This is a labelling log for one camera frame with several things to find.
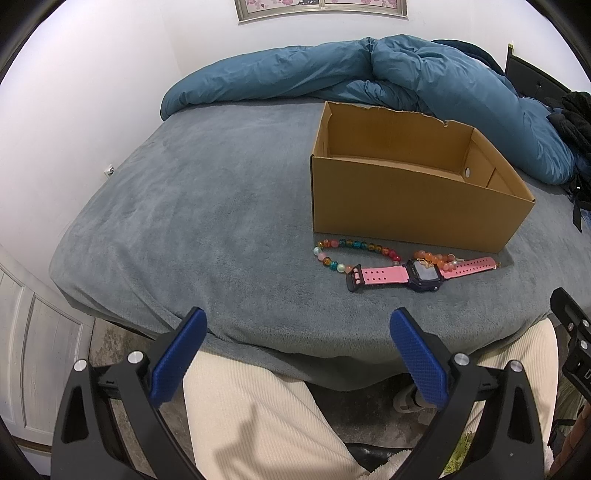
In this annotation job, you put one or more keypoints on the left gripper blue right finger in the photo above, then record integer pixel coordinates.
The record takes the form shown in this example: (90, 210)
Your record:
(508, 441)

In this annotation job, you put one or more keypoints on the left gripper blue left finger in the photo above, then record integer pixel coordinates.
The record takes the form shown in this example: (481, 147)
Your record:
(87, 443)

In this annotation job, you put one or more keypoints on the pink strap smartwatch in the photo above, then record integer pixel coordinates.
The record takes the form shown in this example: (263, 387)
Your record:
(418, 274)

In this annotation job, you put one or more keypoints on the cream trouser right leg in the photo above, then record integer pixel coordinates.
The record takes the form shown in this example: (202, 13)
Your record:
(537, 350)

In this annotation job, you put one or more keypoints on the cream trouser leg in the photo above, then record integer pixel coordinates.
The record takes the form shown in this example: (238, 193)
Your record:
(537, 350)
(246, 422)

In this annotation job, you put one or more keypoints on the white door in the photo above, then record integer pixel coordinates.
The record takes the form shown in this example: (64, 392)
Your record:
(41, 338)

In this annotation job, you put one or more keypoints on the cream trouser left leg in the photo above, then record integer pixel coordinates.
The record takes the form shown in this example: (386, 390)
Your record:
(246, 422)

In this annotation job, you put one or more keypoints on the black clothes pile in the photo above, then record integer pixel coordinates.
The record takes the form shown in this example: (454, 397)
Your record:
(570, 116)

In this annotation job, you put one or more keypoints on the black headboard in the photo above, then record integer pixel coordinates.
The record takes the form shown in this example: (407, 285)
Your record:
(531, 81)

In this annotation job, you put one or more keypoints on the brown cardboard box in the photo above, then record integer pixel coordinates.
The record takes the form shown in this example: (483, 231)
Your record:
(405, 176)

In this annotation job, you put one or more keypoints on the teal blue duvet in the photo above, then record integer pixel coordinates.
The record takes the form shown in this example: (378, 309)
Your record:
(400, 72)

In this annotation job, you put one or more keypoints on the floral film window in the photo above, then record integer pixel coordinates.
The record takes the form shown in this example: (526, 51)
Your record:
(250, 10)

